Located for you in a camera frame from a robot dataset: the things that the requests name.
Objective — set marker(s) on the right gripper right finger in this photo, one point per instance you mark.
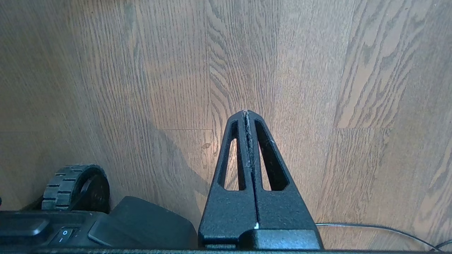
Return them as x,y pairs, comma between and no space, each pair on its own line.
282,211

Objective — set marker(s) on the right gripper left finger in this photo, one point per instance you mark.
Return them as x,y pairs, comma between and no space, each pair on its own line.
229,211

